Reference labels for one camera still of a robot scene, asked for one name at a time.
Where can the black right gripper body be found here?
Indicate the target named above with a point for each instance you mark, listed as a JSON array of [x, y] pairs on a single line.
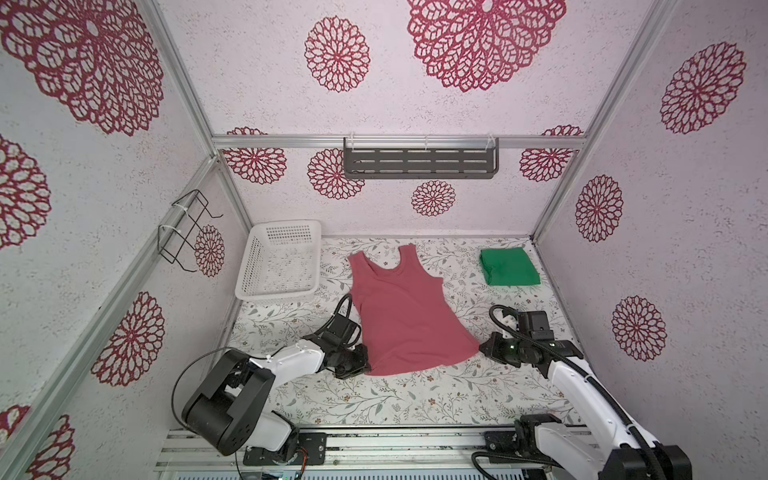
[[506, 349]]

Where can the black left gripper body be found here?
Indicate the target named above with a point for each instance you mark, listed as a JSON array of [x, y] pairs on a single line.
[[351, 361]]

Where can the pink tank top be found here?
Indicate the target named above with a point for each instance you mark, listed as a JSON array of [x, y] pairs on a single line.
[[407, 324]]

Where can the green tank top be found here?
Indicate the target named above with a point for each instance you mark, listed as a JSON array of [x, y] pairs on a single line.
[[508, 267]]

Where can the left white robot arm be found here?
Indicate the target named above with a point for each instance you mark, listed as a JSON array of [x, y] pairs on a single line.
[[228, 408]]

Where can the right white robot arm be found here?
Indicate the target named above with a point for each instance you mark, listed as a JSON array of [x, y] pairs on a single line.
[[607, 444]]

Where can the white plastic laundry basket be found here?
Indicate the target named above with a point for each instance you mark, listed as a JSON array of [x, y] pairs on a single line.
[[281, 262]]

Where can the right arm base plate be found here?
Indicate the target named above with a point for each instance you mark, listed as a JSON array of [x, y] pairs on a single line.
[[507, 446]]

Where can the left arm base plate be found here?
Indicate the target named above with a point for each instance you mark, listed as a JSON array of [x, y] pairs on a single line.
[[303, 448]]

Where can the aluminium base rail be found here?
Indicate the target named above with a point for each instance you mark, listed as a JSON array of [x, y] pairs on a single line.
[[340, 448]]

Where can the dark grey wall shelf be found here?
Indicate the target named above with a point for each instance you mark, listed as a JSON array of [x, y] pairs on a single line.
[[424, 163]]

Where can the black wire wall rack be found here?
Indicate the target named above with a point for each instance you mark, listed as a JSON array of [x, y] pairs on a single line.
[[173, 238]]

